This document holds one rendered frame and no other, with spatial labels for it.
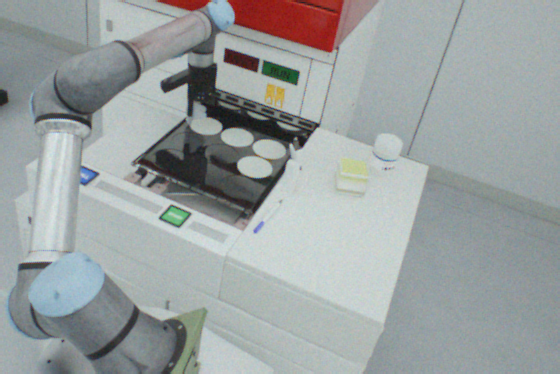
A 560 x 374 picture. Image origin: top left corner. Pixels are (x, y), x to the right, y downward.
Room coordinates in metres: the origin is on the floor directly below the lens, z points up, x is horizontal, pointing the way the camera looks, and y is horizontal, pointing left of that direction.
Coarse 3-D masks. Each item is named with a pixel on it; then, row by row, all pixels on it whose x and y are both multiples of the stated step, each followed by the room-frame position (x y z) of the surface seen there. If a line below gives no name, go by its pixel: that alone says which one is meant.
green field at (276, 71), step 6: (264, 66) 1.43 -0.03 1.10; (270, 66) 1.43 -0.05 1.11; (276, 66) 1.42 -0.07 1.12; (264, 72) 1.43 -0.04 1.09; (270, 72) 1.43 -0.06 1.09; (276, 72) 1.42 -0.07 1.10; (282, 72) 1.41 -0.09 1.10; (288, 72) 1.41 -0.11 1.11; (294, 72) 1.40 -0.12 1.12; (282, 78) 1.41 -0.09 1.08; (288, 78) 1.40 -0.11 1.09; (294, 78) 1.40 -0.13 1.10
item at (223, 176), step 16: (224, 128) 1.38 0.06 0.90; (240, 128) 1.39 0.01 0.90; (160, 144) 1.24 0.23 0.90; (176, 144) 1.25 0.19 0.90; (192, 144) 1.26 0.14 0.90; (208, 144) 1.28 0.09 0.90; (224, 144) 1.29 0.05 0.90; (288, 144) 1.34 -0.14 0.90; (144, 160) 1.15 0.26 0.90; (160, 160) 1.16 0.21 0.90; (176, 160) 1.17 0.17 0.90; (192, 160) 1.18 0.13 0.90; (208, 160) 1.20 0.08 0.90; (224, 160) 1.21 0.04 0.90; (272, 160) 1.24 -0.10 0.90; (176, 176) 1.10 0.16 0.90; (192, 176) 1.11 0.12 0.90; (208, 176) 1.12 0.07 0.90; (224, 176) 1.13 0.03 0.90; (240, 176) 1.15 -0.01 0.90; (272, 176) 1.17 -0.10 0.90; (224, 192) 1.07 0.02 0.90; (240, 192) 1.08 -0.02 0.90; (256, 192) 1.09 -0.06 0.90
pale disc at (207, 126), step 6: (198, 120) 1.40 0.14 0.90; (204, 120) 1.41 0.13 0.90; (210, 120) 1.41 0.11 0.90; (216, 120) 1.42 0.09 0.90; (192, 126) 1.36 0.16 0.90; (198, 126) 1.37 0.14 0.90; (204, 126) 1.37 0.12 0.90; (210, 126) 1.38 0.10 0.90; (216, 126) 1.38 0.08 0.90; (198, 132) 1.33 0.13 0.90; (204, 132) 1.34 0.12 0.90; (210, 132) 1.34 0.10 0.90; (216, 132) 1.35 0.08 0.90
